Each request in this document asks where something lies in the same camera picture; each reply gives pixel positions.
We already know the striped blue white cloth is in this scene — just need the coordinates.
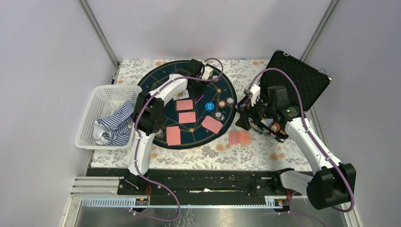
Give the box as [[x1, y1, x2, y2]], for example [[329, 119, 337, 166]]
[[92, 100, 134, 146]]

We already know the red chip row in case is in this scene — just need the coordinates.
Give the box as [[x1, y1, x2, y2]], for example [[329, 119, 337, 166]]
[[270, 122, 287, 135]]

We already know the red playing card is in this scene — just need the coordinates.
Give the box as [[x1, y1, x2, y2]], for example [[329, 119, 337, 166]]
[[166, 126, 182, 147], [201, 116, 223, 134], [209, 122, 223, 134], [167, 126, 182, 147], [176, 99, 193, 111], [178, 112, 197, 124]]

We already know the blue ten chip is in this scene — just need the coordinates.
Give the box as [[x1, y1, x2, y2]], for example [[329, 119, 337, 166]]
[[226, 97, 235, 106]]

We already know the white plastic basket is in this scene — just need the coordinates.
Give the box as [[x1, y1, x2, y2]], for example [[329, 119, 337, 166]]
[[74, 85, 142, 150]]

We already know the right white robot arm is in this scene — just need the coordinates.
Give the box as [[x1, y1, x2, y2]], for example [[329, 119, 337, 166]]
[[235, 85, 356, 212]]

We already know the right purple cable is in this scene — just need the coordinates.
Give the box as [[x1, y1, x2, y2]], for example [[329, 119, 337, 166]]
[[244, 67, 356, 227]]

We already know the blue dealer button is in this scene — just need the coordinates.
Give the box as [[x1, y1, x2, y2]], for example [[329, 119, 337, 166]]
[[205, 102, 215, 111]]

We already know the red card deck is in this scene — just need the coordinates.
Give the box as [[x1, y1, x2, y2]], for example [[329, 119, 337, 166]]
[[228, 131, 252, 145]]

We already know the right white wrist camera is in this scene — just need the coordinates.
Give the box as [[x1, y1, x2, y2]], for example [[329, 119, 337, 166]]
[[244, 84, 261, 106]]

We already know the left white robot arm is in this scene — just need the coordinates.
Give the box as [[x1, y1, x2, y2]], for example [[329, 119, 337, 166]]
[[128, 59, 213, 176]]

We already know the black chip carrying case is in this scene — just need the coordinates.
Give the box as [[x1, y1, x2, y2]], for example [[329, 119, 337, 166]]
[[245, 50, 332, 142]]

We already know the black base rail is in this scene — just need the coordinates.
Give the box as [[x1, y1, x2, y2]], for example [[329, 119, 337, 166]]
[[117, 168, 303, 207]]

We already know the round dark blue poker mat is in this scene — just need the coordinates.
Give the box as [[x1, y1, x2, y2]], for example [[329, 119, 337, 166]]
[[137, 60, 237, 149]]

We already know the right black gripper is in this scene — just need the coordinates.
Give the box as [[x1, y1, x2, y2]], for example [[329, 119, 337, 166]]
[[235, 92, 276, 131]]

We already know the red five chip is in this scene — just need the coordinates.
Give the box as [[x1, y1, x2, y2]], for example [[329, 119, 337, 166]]
[[218, 100, 227, 108]]

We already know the floral tablecloth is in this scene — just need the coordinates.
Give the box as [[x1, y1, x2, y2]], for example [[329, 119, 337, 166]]
[[90, 59, 311, 171]]

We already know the face up playing card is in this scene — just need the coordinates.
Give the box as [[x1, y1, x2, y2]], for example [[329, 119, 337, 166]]
[[173, 89, 190, 101]]

